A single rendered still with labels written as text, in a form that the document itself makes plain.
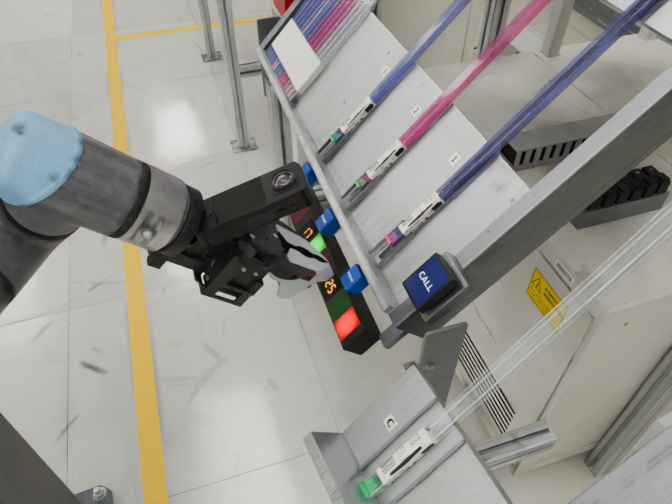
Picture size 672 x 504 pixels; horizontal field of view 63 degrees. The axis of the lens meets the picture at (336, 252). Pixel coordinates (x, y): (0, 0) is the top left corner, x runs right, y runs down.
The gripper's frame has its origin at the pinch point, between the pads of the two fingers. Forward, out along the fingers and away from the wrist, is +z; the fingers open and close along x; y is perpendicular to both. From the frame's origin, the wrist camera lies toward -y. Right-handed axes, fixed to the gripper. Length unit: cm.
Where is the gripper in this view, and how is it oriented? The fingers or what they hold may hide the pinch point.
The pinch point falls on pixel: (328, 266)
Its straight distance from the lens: 65.7
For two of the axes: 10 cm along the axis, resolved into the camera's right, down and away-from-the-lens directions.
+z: 6.8, 3.2, 6.6
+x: 3.1, 6.8, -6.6
